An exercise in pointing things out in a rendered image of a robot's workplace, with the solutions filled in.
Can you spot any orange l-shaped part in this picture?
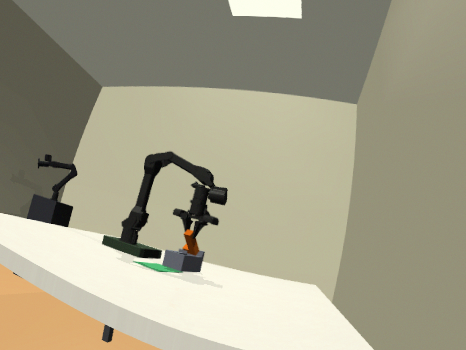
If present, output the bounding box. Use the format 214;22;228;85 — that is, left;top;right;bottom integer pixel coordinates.
182;229;199;255

